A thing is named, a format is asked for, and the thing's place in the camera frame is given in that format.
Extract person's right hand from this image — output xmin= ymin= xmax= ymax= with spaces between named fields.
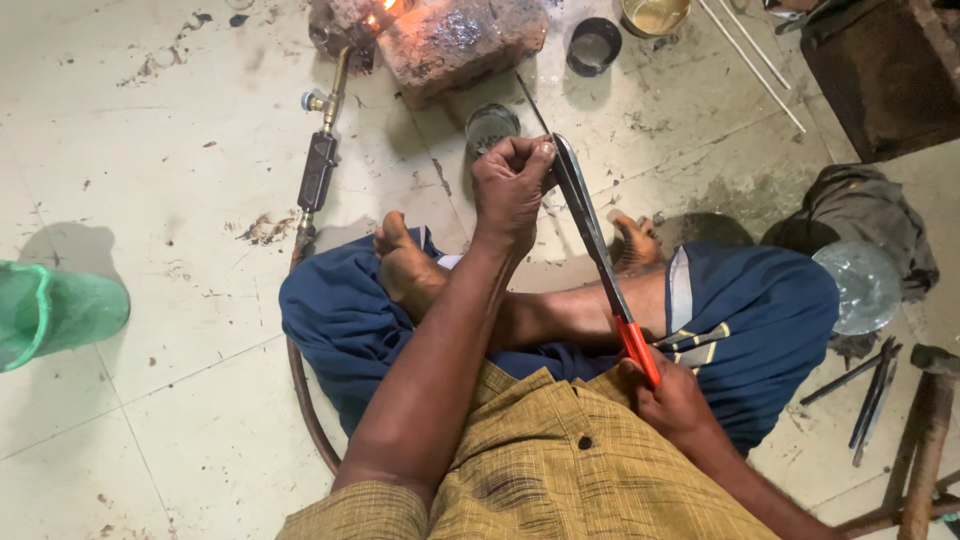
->
xmin=617 ymin=360 xmax=723 ymax=460

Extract person's left hand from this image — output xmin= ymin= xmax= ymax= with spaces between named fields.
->
xmin=471 ymin=135 xmax=558 ymax=254

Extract red-handled metal snips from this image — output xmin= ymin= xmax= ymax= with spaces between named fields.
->
xmin=550 ymin=132 xmax=663 ymax=390

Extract thin metal strip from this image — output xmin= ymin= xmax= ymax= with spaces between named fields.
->
xmin=514 ymin=72 xmax=555 ymax=138

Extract yellow checked shirt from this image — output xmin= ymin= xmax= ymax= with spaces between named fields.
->
xmin=274 ymin=360 xmax=785 ymax=540

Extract person's right leg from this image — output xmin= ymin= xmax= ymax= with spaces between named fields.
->
xmin=372 ymin=210 xmax=669 ymax=355

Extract blue wrap garment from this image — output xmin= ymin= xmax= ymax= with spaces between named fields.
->
xmin=278 ymin=226 xmax=841 ymax=459

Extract person's left foot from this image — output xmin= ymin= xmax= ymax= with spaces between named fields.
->
xmin=609 ymin=214 xmax=667 ymax=276

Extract dark metal rod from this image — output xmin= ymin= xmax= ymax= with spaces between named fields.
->
xmin=798 ymin=352 xmax=903 ymax=408

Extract dark metal tweezers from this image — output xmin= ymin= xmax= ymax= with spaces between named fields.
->
xmin=849 ymin=336 xmax=900 ymax=468

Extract grey crumpled cloth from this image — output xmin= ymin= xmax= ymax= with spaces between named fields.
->
xmin=761 ymin=163 xmax=941 ymax=303

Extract small round silver tin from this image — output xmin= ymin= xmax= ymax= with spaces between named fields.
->
xmin=465 ymin=103 xmax=522 ymax=157

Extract thin white rod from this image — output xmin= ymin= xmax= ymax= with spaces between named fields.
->
xmin=696 ymin=0 xmax=808 ymax=135
xmin=716 ymin=0 xmax=793 ymax=91

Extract black round tin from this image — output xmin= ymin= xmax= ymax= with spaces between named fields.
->
xmin=565 ymin=17 xmax=624 ymax=78

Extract brass bowl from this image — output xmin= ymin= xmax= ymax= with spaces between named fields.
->
xmin=621 ymin=0 xmax=692 ymax=39

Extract large reddish brick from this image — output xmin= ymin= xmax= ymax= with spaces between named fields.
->
xmin=377 ymin=0 xmax=550 ymax=111

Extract dark wooden box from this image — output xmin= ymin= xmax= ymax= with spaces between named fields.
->
xmin=798 ymin=0 xmax=960 ymax=165

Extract brass gas torch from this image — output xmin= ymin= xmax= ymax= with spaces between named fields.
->
xmin=297 ymin=43 xmax=355 ymax=235

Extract dark charred brick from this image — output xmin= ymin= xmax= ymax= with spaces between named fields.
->
xmin=308 ymin=0 xmax=393 ymax=75

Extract green plastic bucket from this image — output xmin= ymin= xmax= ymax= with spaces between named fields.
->
xmin=0 ymin=259 xmax=132 ymax=375

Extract wooden stool frame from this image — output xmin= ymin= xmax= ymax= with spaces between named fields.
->
xmin=834 ymin=386 xmax=960 ymax=540

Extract wooden-handled hammer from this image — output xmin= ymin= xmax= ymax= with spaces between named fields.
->
xmin=897 ymin=344 xmax=960 ymax=540

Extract brown rubber hose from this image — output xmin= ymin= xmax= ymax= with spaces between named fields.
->
xmin=286 ymin=221 xmax=343 ymax=475

